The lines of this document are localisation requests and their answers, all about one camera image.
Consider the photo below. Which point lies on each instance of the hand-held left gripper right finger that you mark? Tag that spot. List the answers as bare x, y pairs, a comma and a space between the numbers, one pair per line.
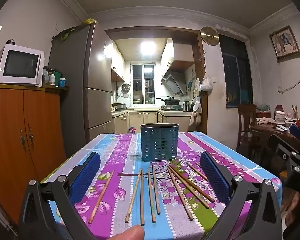
215, 180

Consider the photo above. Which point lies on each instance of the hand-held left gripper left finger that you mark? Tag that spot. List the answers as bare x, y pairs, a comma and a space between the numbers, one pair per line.
86, 177

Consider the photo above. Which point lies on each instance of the group of wooden chopsticks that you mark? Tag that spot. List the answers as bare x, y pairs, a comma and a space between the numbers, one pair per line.
151, 197

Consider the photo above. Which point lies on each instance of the blue perforated utensil holder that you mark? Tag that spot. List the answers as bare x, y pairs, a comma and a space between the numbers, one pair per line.
158, 142

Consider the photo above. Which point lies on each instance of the person's left hand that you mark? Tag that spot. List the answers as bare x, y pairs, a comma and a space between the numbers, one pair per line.
130, 233

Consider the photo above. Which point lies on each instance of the stack of white bowls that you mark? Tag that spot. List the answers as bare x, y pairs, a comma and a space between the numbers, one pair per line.
280, 117

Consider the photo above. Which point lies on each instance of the dark red jar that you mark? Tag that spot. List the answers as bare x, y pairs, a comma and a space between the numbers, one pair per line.
279, 107

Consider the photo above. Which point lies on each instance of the white crumpled cloth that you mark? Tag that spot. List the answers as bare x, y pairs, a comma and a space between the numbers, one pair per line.
264, 120

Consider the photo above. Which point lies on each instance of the brown wooden chair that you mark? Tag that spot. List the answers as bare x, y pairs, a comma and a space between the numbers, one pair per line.
246, 120

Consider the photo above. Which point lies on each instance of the floral striped tablecloth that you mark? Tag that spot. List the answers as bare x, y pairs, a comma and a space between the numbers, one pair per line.
170, 227

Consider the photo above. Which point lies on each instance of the hanging cloth bags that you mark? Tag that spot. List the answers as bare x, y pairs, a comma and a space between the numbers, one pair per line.
196, 112

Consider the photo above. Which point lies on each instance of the orange wooden cabinet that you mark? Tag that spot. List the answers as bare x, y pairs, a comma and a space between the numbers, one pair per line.
27, 135

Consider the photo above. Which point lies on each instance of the steel kettle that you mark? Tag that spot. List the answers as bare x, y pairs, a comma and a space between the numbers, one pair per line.
187, 106

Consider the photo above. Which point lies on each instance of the cream lower kitchen cabinets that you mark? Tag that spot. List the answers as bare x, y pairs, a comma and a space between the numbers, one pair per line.
142, 121

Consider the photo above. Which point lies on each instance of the cream kitchen cabinets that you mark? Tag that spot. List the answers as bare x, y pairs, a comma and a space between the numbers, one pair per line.
168, 55
142, 121

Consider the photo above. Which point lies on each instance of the dark barred window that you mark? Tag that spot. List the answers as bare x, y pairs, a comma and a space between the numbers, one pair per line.
236, 80

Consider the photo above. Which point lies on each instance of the gas stove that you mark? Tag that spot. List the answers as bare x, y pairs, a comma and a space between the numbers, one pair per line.
170, 107

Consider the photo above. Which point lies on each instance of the black wok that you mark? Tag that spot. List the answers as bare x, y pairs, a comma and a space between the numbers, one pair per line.
170, 101

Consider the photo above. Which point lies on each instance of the framed elephant picture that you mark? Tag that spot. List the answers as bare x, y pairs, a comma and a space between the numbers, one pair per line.
285, 42

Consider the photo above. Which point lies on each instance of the white hanging plastic bag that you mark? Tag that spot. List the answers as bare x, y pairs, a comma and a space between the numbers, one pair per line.
206, 83

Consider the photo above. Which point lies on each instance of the grey refrigerator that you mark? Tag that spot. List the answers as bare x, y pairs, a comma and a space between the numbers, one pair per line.
95, 80

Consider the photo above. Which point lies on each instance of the blue cup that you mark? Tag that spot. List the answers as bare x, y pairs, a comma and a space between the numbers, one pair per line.
62, 82

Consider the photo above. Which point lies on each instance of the hanging round strainer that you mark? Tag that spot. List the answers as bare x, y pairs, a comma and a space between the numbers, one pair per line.
125, 87

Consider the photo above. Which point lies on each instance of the white bottle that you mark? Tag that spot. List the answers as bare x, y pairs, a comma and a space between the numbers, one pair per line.
52, 80

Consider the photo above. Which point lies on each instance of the steel range hood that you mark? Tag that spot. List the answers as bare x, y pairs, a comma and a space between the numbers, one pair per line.
173, 82

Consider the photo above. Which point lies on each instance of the green container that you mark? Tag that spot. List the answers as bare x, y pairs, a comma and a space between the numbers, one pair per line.
57, 75

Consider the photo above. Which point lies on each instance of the kitchen window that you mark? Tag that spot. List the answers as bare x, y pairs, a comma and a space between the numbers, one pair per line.
143, 83

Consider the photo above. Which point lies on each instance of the white microwave oven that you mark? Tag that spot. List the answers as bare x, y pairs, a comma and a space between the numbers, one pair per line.
21, 66

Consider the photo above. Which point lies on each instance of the cream upper kitchen cabinets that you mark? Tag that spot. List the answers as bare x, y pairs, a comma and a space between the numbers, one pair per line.
168, 55

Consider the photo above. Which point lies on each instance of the kitchen ceiling light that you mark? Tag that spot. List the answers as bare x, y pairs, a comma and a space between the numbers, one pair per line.
148, 48

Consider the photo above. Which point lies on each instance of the green artificial vine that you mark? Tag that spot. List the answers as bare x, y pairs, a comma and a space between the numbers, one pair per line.
63, 33

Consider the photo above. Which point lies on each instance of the yellow green packet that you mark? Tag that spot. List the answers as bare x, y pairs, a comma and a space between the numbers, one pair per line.
89, 21

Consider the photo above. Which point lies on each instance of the round gold wall clock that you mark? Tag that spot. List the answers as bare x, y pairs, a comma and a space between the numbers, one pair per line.
209, 36

